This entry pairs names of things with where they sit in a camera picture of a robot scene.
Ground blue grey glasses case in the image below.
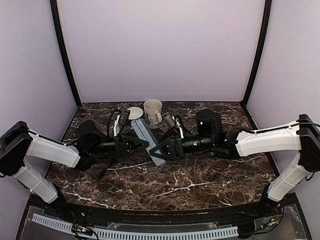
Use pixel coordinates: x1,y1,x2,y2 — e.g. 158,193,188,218
131,118,166,167

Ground black front rail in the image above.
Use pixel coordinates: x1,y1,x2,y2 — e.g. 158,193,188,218
22,193,301,226

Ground black right corner post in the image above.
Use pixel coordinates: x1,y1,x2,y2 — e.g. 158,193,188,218
240,0,273,108

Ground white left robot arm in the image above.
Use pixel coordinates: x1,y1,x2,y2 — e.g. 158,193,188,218
0,120,150,218

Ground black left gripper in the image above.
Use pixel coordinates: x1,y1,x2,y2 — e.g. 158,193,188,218
88,131,151,158

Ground black corner post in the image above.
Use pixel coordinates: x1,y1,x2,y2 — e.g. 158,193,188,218
240,0,273,108
49,0,82,108

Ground cream ceramic mug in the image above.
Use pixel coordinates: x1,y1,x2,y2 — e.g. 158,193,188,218
143,99,163,129

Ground brown tinted sunglasses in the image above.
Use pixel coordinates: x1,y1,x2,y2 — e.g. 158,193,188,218
93,160,113,181

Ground white slotted cable duct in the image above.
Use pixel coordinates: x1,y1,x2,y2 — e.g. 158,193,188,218
31,213,239,240

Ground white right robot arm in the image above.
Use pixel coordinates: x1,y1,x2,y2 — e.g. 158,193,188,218
149,109,320,217

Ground white teal ceramic bowl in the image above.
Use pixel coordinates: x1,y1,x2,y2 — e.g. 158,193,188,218
127,106,144,121

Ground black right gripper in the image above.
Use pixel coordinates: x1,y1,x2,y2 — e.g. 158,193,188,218
149,133,215,162

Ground black left corner post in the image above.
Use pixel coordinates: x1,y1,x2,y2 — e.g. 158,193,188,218
49,0,82,108

